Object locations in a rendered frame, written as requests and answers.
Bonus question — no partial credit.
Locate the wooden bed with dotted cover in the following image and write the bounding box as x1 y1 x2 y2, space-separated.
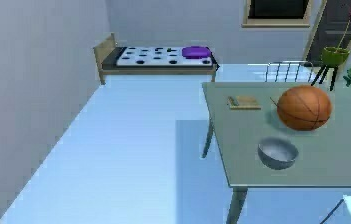
93 32 221 86

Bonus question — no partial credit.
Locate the purple pillow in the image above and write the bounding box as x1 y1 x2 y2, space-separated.
181 45 213 60

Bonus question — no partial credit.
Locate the tan book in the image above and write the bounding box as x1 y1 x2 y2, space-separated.
226 95 262 111

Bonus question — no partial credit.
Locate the grey metal bowl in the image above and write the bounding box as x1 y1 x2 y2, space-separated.
257 136 300 171

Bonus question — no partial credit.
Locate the orange basketball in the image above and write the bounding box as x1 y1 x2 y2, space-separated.
276 84 333 132

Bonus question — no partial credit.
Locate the grey-green table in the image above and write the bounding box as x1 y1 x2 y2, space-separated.
201 80 351 224

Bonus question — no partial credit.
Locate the green plant pot on stand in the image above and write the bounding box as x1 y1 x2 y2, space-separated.
310 0 351 92

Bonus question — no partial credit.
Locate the dark room door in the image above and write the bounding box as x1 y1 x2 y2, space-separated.
302 0 351 68

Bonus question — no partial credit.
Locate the wire-back chair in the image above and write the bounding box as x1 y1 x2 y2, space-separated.
264 60 316 83

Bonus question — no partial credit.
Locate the dark window with tan frame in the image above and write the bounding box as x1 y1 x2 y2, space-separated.
241 0 315 29

